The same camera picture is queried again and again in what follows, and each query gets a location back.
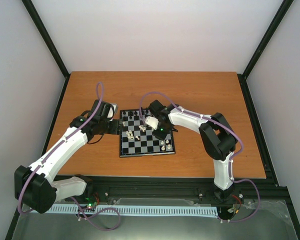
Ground black and grey chessboard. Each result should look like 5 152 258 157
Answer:
119 109 176 158

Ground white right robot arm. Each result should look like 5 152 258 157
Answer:
144 100 238 203

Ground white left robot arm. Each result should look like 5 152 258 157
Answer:
14 100 120 214

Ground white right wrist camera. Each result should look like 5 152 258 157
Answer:
144 116 159 130

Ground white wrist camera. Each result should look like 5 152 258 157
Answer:
107 103 118 120
144 116 159 130

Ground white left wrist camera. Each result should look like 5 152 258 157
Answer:
107 103 118 120

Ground black aluminium frame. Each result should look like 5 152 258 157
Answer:
14 0 300 239

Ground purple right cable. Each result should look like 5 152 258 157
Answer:
139 91 262 223

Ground light blue cable duct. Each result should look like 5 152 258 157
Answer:
47 203 218 218

